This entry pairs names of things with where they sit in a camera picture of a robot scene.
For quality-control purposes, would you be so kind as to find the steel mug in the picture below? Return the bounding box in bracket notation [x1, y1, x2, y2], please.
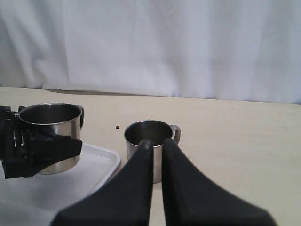
[18, 102, 85, 175]
[123, 120, 181, 184]

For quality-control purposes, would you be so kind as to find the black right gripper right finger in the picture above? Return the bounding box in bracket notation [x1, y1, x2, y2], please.
[162, 139, 276, 226]

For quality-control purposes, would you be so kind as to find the white rectangular tray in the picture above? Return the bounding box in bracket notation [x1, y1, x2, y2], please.
[0, 143, 120, 226]

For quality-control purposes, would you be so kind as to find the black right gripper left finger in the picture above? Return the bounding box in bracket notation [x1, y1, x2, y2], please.
[52, 140, 154, 226]

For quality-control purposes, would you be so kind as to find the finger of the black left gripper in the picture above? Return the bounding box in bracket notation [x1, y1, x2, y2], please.
[29, 131, 82, 161]
[2, 156, 78, 179]

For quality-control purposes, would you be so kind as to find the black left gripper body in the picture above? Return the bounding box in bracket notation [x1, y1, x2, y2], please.
[0, 106, 28, 161]

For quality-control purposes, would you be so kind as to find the white curtain backdrop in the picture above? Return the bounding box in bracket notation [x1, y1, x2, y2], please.
[0, 0, 301, 104]

